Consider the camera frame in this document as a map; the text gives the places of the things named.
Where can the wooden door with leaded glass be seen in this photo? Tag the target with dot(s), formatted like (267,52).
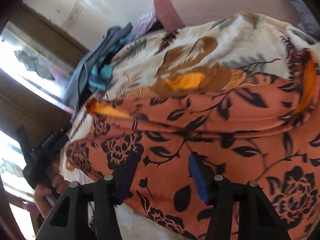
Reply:
(12,170)
(37,30)

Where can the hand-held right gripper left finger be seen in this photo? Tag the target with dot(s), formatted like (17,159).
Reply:
(125,187)

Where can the leaf-print blanket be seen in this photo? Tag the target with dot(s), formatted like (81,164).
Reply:
(200,32)

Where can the grey pillow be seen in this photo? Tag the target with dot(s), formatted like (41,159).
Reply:
(306,17)

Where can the clear plastic bag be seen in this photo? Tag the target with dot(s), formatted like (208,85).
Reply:
(143,22)

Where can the person's left hand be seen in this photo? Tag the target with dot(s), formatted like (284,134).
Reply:
(51,192)

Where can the blue-grey cloth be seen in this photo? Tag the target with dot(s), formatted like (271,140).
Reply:
(75,80)

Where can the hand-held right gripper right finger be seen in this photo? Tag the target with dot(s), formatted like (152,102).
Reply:
(200,177)

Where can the orange floral garment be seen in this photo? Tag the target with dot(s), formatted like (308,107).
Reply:
(225,135)

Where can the teal striped cloth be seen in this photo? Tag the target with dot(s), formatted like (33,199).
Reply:
(100,75)

